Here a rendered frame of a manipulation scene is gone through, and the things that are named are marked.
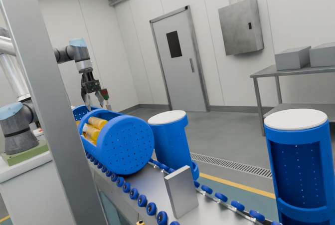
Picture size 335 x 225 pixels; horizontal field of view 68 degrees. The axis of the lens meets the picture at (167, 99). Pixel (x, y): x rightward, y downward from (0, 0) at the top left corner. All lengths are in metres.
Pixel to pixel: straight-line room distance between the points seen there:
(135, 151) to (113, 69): 5.76
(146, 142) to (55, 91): 0.82
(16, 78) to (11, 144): 0.35
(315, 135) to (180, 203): 0.68
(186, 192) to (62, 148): 0.53
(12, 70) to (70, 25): 5.17
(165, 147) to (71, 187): 1.22
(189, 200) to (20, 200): 0.79
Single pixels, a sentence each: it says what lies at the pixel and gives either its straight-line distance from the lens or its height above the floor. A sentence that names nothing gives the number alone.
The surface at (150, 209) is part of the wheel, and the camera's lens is 0.97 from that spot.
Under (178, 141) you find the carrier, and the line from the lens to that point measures 1.72.
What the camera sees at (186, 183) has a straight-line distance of 0.93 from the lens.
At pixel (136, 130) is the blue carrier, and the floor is 1.15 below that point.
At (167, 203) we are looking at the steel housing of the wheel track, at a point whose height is 0.93.
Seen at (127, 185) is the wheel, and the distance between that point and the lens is 1.15.
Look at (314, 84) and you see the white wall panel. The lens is 4.29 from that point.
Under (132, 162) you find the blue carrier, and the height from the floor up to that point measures 1.01.
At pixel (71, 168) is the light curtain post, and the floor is 1.31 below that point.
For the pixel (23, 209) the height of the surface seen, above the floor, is 0.95.
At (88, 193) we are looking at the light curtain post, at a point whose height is 1.25.
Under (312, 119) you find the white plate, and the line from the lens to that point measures 1.34.
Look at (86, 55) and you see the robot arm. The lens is 1.31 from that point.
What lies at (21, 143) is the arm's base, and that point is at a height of 1.22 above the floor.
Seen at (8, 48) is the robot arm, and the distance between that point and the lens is 1.36.
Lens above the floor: 1.50
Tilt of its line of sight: 11 degrees down
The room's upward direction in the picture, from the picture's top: 13 degrees counter-clockwise
